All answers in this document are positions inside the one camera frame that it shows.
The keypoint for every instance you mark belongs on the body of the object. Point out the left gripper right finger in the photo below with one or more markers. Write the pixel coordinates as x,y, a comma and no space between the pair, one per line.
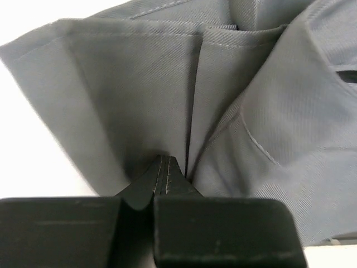
195,231

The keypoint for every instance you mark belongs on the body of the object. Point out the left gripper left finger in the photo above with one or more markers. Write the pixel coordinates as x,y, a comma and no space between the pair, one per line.
82,231

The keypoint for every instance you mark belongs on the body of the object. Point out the grey skirt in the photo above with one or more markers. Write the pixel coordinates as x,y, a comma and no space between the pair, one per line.
253,99

